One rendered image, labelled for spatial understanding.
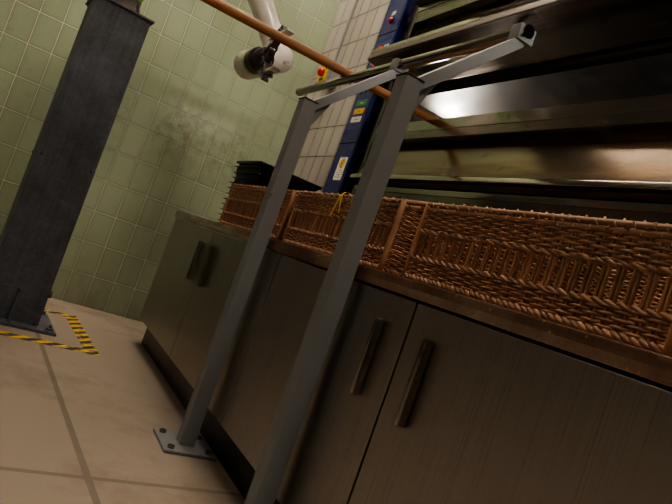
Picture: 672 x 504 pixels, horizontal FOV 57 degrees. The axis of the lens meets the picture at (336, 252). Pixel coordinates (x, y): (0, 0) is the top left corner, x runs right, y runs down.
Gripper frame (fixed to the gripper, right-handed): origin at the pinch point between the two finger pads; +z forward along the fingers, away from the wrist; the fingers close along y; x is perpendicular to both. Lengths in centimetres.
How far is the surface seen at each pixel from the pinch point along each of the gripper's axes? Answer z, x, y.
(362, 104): -39, -53, -9
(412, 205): 93, -8, 45
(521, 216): 125, -7, 45
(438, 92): -4, -65, -17
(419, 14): -24, -55, -49
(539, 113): 65, -56, 1
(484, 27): 45, -42, -22
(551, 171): 78, -55, 19
